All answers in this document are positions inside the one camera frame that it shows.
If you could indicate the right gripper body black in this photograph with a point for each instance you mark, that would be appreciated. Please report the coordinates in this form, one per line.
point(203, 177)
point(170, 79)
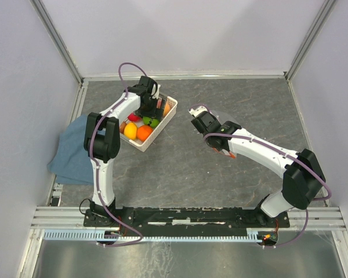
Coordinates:
point(214, 119)

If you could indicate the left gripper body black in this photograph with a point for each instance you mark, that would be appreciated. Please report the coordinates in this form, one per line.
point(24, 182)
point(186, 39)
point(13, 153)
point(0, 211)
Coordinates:
point(151, 110)

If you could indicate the green mini watermelon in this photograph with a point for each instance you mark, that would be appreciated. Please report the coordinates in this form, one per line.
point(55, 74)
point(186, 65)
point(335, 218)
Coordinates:
point(153, 123)

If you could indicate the orange fruit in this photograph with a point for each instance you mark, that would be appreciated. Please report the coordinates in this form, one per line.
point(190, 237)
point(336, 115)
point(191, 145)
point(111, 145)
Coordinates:
point(143, 132)

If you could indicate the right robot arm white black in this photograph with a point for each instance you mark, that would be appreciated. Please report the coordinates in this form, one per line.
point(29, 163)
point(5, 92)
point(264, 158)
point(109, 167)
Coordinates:
point(301, 173)

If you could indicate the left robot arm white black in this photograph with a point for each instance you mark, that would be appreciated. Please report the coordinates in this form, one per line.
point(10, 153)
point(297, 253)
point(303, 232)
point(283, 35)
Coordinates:
point(102, 138)

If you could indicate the pink yellow peach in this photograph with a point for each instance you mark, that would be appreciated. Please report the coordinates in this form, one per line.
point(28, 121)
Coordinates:
point(166, 109)

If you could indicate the yellow lemon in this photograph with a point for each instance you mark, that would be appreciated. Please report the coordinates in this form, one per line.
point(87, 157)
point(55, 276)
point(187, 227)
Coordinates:
point(130, 131)

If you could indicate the brown kiwi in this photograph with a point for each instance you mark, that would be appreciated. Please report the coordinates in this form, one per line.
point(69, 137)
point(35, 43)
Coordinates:
point(122, 127)

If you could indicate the white perforated plastic basket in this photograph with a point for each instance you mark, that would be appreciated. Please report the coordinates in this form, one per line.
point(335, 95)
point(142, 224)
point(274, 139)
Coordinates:
point(142, 146)

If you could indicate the blue cloth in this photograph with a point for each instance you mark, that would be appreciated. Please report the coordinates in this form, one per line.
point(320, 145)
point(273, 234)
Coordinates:
point(71, 164)

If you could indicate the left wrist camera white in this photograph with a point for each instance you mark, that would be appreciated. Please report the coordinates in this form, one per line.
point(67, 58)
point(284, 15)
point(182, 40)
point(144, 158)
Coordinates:
point(155, 92)

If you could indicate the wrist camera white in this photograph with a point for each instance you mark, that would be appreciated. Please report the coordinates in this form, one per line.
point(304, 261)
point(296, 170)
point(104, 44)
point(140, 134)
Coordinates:
point(195, 111)
point(155, 92)

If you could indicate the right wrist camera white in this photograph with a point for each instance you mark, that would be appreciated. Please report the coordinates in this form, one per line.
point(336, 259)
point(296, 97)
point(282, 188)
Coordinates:
point(195, 111)

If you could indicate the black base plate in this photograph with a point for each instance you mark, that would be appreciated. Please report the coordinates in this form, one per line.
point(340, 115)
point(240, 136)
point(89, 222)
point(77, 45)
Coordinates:
point(198, 221)

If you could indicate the light blue cable duct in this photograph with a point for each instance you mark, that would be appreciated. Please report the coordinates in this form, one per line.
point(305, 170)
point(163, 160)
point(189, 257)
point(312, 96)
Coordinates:
point(104, 237)

